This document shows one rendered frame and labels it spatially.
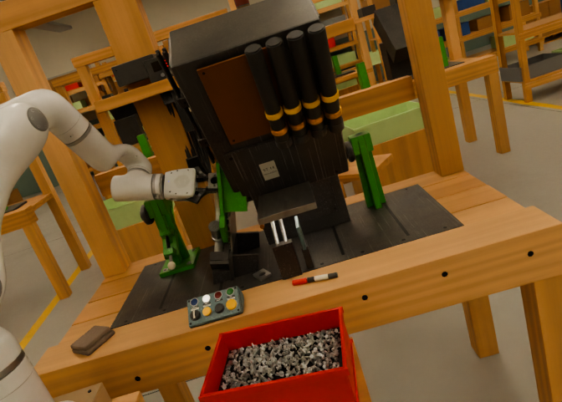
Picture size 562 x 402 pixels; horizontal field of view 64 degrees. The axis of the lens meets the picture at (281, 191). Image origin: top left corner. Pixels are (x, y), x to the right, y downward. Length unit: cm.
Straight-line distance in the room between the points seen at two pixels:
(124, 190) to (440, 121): 114
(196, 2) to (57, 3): 970
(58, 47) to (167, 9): 266
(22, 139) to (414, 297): 102
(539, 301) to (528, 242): 19
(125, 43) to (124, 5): 12
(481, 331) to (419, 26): 130
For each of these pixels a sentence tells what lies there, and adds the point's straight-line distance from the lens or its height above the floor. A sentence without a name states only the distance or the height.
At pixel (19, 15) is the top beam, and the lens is 186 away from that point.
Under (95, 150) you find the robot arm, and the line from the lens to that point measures 137.
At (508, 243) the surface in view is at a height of 89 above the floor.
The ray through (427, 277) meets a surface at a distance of 127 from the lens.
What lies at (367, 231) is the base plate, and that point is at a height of 90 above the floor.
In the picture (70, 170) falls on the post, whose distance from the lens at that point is 187.
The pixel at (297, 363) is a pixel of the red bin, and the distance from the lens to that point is 105.
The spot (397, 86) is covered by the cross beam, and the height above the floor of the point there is 125.
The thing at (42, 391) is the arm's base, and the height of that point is 102.
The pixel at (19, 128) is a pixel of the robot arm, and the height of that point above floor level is 153.
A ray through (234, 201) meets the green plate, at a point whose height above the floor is 114.
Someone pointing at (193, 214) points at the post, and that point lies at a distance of 179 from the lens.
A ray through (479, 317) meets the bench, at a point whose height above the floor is 21.
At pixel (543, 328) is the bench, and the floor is 59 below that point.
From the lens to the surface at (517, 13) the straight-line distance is 618.
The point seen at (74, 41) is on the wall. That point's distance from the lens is 1191.
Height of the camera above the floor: 153
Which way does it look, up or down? 17 degrees down
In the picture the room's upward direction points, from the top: 18 degrees counter-clockwise
